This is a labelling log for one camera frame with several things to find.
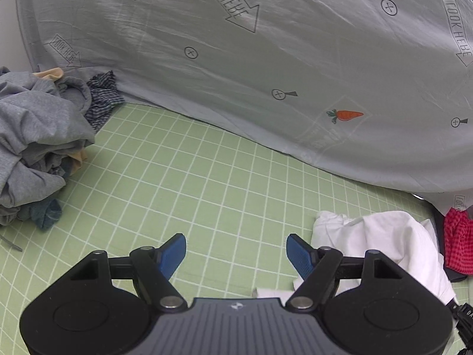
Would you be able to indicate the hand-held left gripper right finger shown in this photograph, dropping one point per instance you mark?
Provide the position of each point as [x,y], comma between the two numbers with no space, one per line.
[300,257]

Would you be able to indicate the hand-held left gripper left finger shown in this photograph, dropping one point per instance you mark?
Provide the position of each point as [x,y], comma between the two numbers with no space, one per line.
[173,256]

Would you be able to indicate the green checked bed sheet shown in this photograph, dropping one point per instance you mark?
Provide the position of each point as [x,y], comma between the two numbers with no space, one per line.
[184,177]

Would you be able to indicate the dark checked cloth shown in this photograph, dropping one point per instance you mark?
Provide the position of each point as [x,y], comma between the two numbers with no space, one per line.
[101,100]

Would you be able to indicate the grey carrot print blanket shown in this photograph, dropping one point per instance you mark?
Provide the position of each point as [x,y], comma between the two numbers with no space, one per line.
[258,63]

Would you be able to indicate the red checked cloth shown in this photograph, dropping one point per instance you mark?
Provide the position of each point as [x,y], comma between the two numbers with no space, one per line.
[460,240]

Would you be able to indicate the white garment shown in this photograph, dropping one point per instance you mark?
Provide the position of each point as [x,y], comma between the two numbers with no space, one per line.
[388,236]

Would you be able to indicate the dark teal cloth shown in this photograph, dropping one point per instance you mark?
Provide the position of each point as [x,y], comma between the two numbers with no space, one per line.
[44,212]

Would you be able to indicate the grey garment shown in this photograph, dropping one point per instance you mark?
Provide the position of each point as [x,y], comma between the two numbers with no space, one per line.
[37,125]

